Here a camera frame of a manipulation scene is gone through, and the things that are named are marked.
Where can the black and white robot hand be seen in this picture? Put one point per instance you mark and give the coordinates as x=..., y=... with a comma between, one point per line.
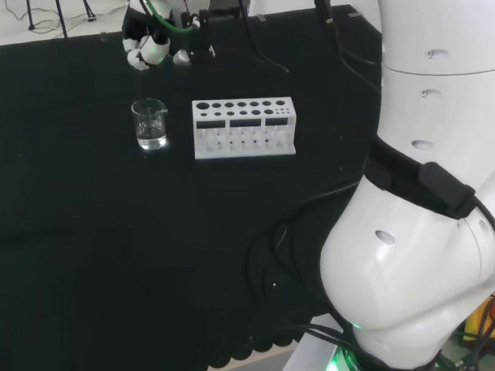
x=154, y=52

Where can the clear glass rod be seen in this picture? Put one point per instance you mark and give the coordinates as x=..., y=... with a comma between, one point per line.
x=144, y=88

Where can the clear glass beaker with water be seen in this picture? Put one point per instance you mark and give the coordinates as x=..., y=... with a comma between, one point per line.
x=151, y=143

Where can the white test tube rack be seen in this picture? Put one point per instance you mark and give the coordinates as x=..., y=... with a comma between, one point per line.
x=240, y=154

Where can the black tripod leg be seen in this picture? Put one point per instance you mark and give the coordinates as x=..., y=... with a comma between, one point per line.
x=88, y=5
x=60, y=16
x=29, y=7

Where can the black bench cloth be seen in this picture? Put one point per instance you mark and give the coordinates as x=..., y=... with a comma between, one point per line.
x=88, y=208

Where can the pale board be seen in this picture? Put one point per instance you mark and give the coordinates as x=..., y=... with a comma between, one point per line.
x=257, y=365

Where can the yellow stop button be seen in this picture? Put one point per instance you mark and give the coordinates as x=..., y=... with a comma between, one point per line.
x=480, y=320

